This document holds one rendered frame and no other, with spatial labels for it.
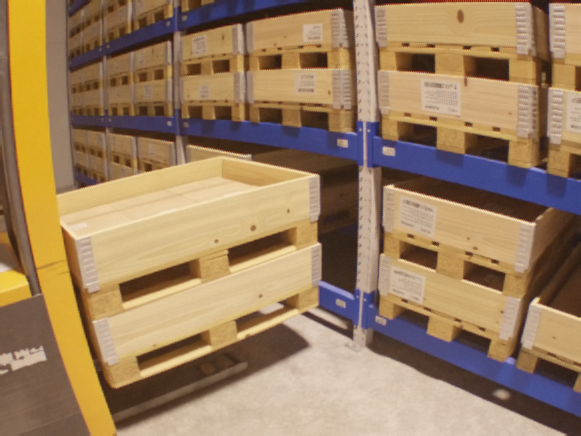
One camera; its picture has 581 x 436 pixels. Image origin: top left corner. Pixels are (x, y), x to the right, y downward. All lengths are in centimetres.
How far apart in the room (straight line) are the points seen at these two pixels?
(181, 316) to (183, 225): 39
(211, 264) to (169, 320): 30
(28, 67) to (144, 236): 81
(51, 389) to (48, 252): 56
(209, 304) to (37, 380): 87
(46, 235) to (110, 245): 27
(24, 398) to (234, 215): 122
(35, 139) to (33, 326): 68
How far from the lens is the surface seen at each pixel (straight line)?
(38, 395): 191
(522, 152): 189
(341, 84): 239
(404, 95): 216
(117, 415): 227
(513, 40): 190
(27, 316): 174
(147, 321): 192
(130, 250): 178
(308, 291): 241
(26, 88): 164
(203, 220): 191
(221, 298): 207
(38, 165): 165
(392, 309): 243
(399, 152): 221
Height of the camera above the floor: 151
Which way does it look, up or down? 19 degrees down
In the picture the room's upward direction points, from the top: 2 degrees counter-clockwise
